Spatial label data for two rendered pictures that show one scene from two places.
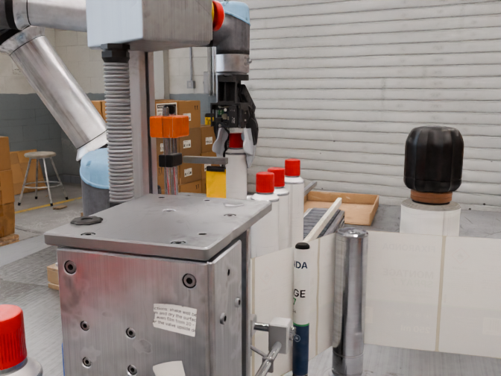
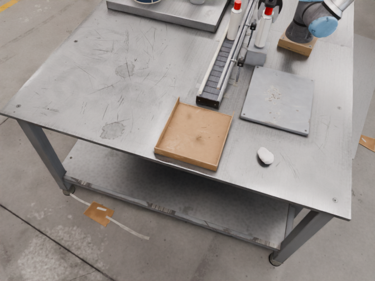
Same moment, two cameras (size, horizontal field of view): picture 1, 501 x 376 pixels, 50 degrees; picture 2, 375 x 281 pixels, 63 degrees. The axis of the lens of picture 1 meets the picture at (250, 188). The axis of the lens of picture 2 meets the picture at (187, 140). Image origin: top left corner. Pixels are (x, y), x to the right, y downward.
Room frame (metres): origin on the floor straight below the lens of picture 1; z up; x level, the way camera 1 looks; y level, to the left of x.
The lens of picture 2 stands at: (2.54, -0.35, 1.88)
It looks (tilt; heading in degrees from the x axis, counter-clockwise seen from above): 54 degrees down; 177
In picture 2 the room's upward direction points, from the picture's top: 4 degrees clockwise
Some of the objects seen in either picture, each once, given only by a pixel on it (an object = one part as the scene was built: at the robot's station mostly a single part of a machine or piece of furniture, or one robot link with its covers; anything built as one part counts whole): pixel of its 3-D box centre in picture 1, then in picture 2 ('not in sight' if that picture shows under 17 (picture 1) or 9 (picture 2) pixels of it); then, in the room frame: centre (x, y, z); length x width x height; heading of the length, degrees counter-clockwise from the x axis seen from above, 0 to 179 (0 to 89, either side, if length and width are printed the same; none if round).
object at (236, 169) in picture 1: (235, 176); (264, 26); (1.25, 0.03, 1.03); 0.05 x 0.05 x 0.20
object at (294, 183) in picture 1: (291, 206); (234, 20); (1.14, -0.09, 0.98); 0.05 x 0.05 x 0.20
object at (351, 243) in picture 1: (349, 306); not in sight; (0.61, -0.12, 0.97); 0.05 x 0.05 x 0.19
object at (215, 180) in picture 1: (216, 186); not in sight; (0.76, 0.05, 1.09); 0.03 x 0.01 x 0.06; 72
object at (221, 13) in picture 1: (210, 16); not in sight; (0.72, 0.05, 1.32); 0.04 x 0.03 x 0.04; 37
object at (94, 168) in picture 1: (111, 183); (309, 6); (1.08, 0.28, 1.04); 0.13 x 0.12 x 0.14; 8
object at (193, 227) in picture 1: (171, 218); not in sight; (0.37, 0.06, 1.14); 0.14 x 0.11 x 0.01; 162
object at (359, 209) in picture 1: (335, 206); (196, 131); (1.75, -0.28, 0.85); 0.30 x 0.26 x 0.04; 162
